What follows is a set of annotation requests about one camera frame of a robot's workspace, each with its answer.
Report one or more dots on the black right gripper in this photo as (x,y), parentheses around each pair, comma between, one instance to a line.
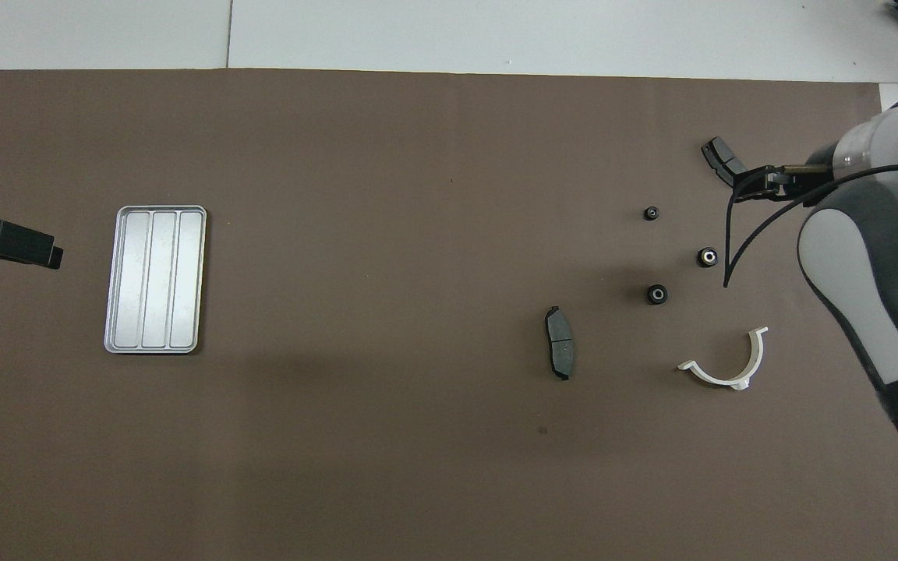
(815,191)

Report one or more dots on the small black bearing gear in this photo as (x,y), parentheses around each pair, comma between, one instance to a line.
(651,213)

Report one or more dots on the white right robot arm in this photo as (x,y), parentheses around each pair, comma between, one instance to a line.
(870,257)

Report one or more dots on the silver metal tray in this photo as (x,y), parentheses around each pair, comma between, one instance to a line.
(153,280)

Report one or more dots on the grooved dark grey brake pad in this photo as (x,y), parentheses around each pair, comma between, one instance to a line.
(722,156)

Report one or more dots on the slim dark grey brake pad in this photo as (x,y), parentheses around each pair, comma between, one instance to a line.
(559,343)

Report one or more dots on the brown paper mat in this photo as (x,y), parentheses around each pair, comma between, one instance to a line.
(340,436)

